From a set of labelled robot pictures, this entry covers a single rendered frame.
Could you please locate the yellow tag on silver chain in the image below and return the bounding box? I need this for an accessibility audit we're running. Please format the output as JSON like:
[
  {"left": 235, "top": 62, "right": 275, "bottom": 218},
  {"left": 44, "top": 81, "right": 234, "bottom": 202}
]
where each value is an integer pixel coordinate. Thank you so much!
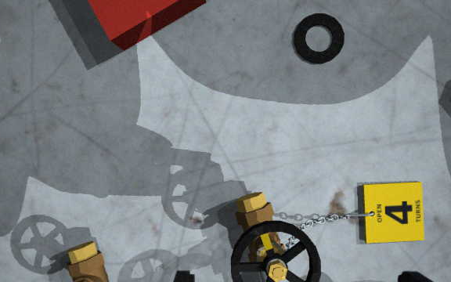
[{"left": 299, "top": 182, "right": 424, "bottom": 243}]

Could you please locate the dark red rectangular block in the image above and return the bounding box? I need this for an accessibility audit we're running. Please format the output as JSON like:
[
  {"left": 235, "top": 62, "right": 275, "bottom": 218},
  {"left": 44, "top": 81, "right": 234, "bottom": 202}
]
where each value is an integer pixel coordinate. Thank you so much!
[{"left": 88, "top": 0, "right": 206, "bottom": 51}]

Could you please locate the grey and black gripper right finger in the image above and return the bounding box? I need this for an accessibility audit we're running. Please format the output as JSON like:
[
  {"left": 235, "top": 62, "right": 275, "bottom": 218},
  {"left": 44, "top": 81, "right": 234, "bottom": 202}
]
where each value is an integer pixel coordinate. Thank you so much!
[{"left": 398, "top": 271, "right": 433, "bottom": 282}]

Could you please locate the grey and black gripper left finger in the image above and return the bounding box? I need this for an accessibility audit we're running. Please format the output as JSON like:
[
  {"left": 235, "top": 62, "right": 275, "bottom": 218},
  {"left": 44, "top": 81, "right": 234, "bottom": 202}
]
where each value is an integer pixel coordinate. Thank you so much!
[{"left": 173, "top": 270, "right": 195, "bottom": 282}]

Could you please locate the black flat ring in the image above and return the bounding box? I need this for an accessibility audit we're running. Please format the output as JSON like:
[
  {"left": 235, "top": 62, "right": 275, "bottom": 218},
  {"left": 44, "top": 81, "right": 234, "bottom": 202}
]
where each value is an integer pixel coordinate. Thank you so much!
[{"left": 294, "top": 13, "right": 345, "bottom": 63}]

